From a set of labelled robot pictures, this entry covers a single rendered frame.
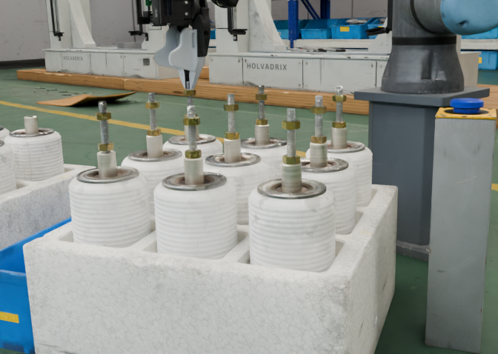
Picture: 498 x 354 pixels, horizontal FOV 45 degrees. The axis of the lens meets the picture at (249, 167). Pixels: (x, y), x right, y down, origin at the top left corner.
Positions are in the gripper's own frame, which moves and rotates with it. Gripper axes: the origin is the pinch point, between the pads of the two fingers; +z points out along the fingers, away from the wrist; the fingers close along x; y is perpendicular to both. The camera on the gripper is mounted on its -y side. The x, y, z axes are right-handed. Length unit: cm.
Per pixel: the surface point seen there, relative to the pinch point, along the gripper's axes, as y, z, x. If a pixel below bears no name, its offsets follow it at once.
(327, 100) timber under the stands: -164, 29, -128
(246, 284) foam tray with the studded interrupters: 17.1, 17.9, 33.9
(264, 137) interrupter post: -4.9, 8.4, 11.3
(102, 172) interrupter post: 22.0, 8.9, 12.5
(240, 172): 6.9, 10.1, 20.3
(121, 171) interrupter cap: 19.1, 9.4, 11.6
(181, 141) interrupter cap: 3.3, 9.2, 0.9
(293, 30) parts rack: -406, -1, -411
